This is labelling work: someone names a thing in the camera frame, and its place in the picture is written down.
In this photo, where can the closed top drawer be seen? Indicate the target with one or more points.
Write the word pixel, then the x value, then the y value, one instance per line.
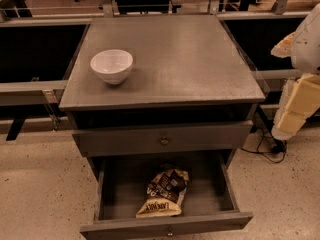
pixel 162 138

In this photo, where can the white ceramic bowl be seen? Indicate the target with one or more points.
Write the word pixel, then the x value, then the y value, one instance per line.
pixel 113 66

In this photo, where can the open middle drawer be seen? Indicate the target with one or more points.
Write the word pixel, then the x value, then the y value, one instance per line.
pixel 209 205

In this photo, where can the grey wooden drawer cabinet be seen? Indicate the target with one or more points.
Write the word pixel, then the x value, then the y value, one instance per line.
pixel 186 70

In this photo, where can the brown chip bag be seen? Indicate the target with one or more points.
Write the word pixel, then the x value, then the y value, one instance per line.
pixel 165 193

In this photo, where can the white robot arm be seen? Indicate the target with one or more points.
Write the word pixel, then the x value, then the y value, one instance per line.
pixel 310 25

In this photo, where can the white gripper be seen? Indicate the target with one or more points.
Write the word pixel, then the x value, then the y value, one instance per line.
pixel 307 49

